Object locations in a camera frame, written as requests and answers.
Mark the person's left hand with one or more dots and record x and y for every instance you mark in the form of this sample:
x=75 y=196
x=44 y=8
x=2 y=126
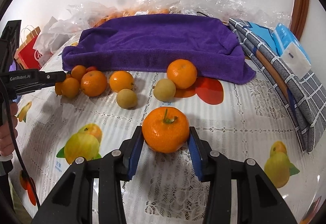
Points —
x=6 y=144

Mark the yellow-green round fruit left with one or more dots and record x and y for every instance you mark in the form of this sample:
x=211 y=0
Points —
x=127 y=99

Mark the large orange by towel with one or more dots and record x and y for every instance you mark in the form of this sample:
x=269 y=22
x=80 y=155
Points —
x=182 y=73

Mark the small orange back left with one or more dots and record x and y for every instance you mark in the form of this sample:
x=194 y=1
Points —
x=78 y=72

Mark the blue tissue pack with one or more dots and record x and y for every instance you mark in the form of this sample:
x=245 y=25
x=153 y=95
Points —
x=291 y=51

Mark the red paper shopping bag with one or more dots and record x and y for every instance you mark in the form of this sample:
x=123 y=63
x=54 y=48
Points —
x=26 y=56

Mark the large orange with stem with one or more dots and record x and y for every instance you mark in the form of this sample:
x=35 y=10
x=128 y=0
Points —
x=165 y=129

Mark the small orange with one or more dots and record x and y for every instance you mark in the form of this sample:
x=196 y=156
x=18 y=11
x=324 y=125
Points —
x=70 y=88
x=58 y=88
x=78 y=72

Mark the grey checked folded cloth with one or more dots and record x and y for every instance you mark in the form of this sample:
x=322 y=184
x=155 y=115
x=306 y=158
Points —
x=303 y=99

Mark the small orange far left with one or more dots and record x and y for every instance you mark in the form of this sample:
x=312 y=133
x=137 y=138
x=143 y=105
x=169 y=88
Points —
x=58 y=88

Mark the orange mandarin centre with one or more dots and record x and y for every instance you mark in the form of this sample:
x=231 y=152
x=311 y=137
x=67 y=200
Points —
x=120 y=80

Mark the purple towel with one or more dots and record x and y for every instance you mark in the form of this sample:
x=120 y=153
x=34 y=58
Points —
x=151 y=42

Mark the yellow-green round fruit right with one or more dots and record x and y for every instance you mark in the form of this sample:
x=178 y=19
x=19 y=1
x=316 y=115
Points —
x=164 y=90

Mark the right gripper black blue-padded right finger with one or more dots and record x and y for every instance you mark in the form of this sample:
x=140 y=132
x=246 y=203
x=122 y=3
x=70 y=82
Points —
x=258 y=199

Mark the small red tomato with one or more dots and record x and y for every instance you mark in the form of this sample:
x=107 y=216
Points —
x=91 y=68

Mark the clear plastic bag of oranges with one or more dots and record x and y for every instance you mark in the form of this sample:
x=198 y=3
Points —
x=93 y=14

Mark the white plastic bag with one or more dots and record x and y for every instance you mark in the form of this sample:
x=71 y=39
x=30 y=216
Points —
x=54 y=34

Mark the small orange front left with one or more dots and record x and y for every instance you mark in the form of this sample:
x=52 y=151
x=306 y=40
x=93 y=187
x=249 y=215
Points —
x=70 y=88

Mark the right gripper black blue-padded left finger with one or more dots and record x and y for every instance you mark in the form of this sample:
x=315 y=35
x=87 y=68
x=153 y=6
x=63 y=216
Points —
x=70 y=200

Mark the brown wooden door frame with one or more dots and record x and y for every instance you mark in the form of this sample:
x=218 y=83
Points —
x=298 y=17

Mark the yellow-green round fruit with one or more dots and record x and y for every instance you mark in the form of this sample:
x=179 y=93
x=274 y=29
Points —
x=127 y=99
x=164 y=90

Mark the orange mandarin left large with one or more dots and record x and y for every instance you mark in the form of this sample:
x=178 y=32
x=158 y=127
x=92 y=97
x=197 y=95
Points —
x=93 y=83

